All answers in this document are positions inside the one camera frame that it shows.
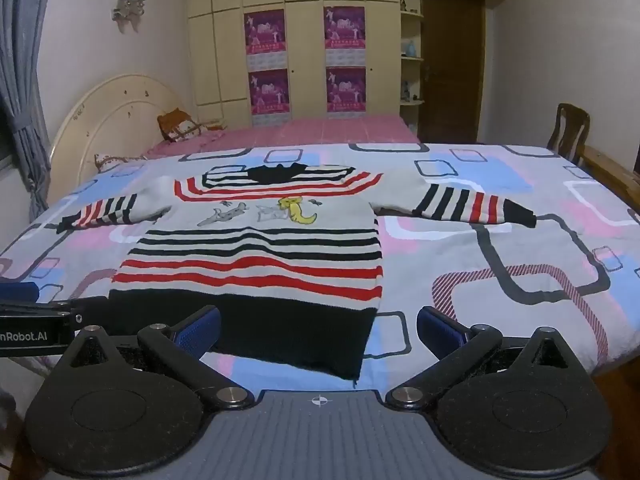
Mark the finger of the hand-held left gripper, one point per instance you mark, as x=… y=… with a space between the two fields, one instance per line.
x=17 y=292

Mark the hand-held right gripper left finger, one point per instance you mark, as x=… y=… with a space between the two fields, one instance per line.
x=199 y=332

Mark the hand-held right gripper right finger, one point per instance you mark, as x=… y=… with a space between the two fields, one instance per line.
x=440 y=332

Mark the striped cartoon knit sweater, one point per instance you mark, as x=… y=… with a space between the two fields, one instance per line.
x=260 y=260

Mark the patterned bed sheet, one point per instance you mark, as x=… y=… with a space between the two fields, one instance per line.
x=500 y=240

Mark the white patterned pillow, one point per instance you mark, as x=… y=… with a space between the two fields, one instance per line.
x=117 y=160

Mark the cream rounded headboard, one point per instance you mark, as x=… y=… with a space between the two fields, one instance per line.
x=110 y=120

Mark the grey curtain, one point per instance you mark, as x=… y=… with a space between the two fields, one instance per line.
x=25 y=85

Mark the orange and white pillow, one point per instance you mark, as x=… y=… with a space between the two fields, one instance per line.
x=181 y=125

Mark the pink bed sheet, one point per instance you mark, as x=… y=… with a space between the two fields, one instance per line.
x=320 y=132

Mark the wooden chair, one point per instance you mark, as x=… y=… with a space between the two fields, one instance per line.
x=567 y=132

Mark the brown wooden door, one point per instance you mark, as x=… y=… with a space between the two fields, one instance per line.
x=452 y=65

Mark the cream corner shelf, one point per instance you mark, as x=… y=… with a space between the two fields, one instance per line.
x=411 y=60

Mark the blue figurine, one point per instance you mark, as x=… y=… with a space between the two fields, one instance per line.
x=410 y=49

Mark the cream wardrobe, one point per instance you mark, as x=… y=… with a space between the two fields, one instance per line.
x=305 y=35

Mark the wooden bed frame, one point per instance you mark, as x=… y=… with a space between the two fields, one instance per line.
x=607 y=170

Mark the purple wall poster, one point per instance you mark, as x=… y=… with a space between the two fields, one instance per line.
x=264 y=35
x=346 y=89
x=269 y=92
x=344 y=32

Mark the glass wall lamp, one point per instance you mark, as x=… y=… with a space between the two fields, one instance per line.
x=129 y=2

